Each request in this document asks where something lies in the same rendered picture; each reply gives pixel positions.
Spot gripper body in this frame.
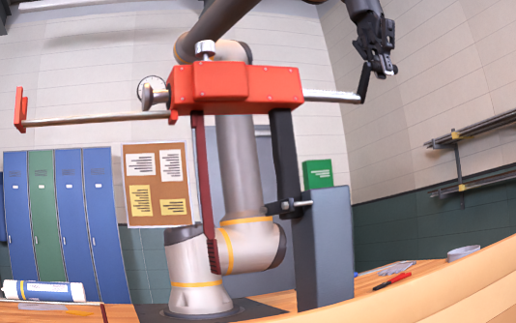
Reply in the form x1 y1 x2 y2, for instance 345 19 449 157
351 12 397 49

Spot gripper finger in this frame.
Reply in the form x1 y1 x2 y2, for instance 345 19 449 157
352 38 374 63
372 44 399 80

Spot silver rod with black hook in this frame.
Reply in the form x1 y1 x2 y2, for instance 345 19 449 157
302 61 373 105

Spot orange caulking gun body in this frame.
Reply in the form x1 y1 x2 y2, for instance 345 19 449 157
166 60 305 127

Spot grey jig block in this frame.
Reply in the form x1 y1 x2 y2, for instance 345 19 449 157
291 184 356 313

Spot white round dial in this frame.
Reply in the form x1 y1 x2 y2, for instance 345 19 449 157
136 74 168 103

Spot dark red trigger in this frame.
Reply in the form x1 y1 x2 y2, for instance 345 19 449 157
189 111 223 277

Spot silver plunger disc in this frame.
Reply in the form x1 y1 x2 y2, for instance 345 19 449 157
140 82 170 112

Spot orange front plate with bars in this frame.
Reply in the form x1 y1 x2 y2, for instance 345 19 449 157
13 85 173 134

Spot white and blue sealant cartridge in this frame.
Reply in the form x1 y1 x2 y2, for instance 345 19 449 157
0 278 88 304

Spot silver top knob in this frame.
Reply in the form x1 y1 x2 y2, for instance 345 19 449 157
193 39 217 63

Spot black clamp with silver bolt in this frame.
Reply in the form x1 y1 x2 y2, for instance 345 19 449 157
264 196 315 221

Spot grey tape roll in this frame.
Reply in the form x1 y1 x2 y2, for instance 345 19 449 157
446 244 482 264

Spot red and black screwdriver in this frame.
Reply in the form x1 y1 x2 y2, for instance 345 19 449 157
371 271 413 292

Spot cork notice board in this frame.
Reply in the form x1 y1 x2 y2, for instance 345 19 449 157
120 140 195 229

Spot long ceiling light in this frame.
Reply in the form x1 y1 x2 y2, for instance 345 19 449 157
17 0 160 13

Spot blue and green locker unit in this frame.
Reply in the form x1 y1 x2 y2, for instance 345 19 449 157
1 146 132 306

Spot grey wall pipe rack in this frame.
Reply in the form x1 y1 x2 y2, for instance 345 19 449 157
422 95 516 211

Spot black gun handle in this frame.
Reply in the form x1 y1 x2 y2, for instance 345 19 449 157
268 108 304 204

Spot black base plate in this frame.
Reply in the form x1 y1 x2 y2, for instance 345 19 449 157
133 296 290 323

